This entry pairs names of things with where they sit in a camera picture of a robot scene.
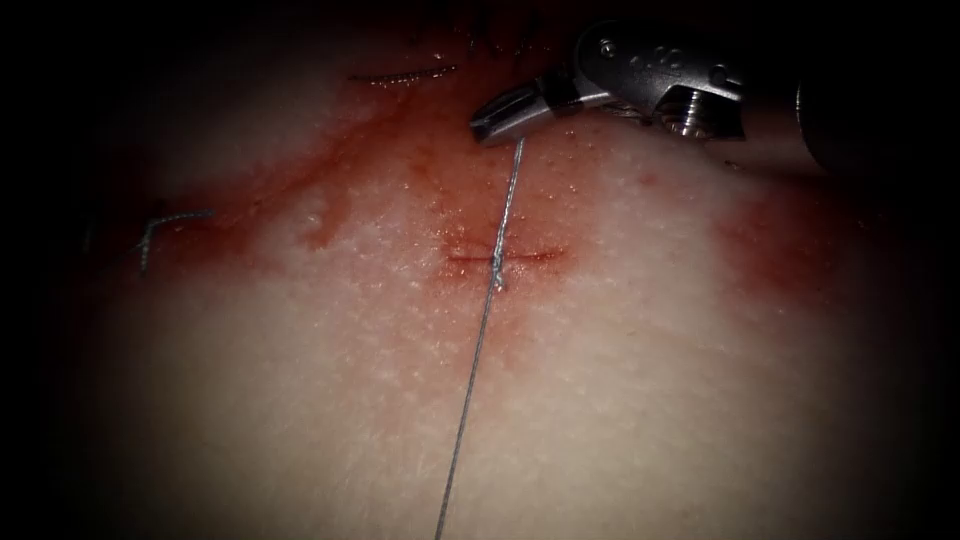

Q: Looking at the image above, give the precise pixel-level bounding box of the right arm needle driver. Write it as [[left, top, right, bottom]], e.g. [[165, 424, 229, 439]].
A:
[[539, 19, 750, 142]]

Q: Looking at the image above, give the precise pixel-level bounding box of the right arm needle driver jaw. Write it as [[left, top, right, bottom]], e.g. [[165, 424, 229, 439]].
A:
[[469, 80, 548, 130], [472, 104, 556, 148]]

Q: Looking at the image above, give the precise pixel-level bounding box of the short blue thread piece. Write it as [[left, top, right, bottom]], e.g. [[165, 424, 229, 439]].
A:
[[347, 64, 460, 87]]

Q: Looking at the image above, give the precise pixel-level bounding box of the tissue pad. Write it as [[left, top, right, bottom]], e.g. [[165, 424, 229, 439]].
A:
[[29, 0, 946, 540]]

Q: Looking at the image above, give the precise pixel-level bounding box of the blue stitching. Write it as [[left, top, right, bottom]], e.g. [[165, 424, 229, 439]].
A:
[[136, 209, 217, 274]]

